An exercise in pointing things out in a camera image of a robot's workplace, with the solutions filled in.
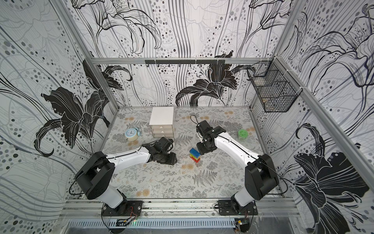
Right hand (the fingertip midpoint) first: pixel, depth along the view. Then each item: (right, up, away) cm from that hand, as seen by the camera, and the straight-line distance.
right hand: (205, 148), depth 86 cm
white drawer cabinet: (-27, +16, +5) cm, 32 cm away
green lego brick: (-7, -5, +1) cm, 9 cm away
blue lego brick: (-6, -2, -2) cm, 7 cm away
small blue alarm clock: (-49, +7, +12) cm, 51 cm away
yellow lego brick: (-6, -6, 0) cm, 9 cm away
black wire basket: (+44, +36, +2) cm, 57 cm away
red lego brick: (-6, -8, +2) cm, 10 cm away
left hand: (-18, -10, +2) cm, 21 cm away
